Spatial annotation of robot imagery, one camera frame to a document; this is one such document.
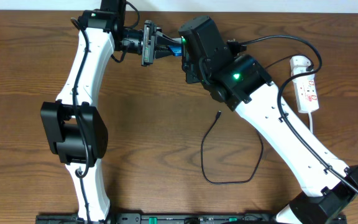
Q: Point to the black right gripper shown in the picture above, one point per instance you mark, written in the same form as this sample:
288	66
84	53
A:
190	73

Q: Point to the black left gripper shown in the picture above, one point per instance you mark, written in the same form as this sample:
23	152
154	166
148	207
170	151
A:
148	42

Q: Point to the blue-screen Samsung smartphone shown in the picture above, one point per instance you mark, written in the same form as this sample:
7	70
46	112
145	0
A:
176	48

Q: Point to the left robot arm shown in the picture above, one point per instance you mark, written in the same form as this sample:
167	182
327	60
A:
75	130

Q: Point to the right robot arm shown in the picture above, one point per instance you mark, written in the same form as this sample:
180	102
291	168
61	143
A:
235	78

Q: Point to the white USB charger plug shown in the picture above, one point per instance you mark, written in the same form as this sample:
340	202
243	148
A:
300	61

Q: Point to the white power strip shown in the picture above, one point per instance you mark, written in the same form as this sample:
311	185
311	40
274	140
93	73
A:
305	93

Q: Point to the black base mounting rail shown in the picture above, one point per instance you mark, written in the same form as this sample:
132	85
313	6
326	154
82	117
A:
135	218

